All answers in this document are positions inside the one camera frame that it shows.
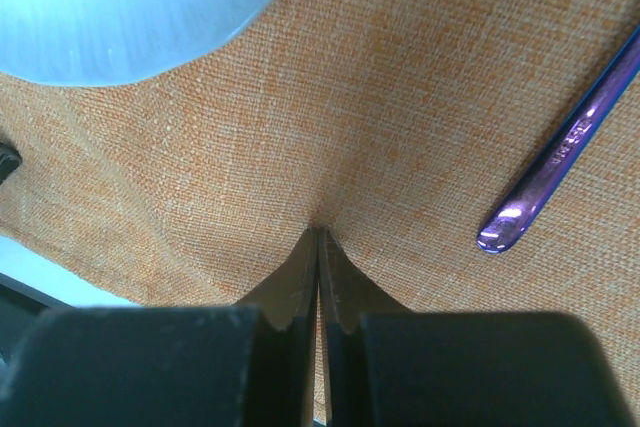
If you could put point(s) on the orange cloth placemat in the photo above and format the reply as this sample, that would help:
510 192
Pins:
396 123

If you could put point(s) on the white ceramic plate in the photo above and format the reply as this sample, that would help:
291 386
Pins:
101 43

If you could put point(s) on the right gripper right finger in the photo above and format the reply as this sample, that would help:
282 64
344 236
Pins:
387 365

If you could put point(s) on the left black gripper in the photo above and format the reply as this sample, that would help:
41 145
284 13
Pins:
10 161

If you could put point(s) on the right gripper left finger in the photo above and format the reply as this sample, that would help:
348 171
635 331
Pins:
246 364

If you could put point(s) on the gold purple spoon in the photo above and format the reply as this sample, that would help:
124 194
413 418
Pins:
525 200

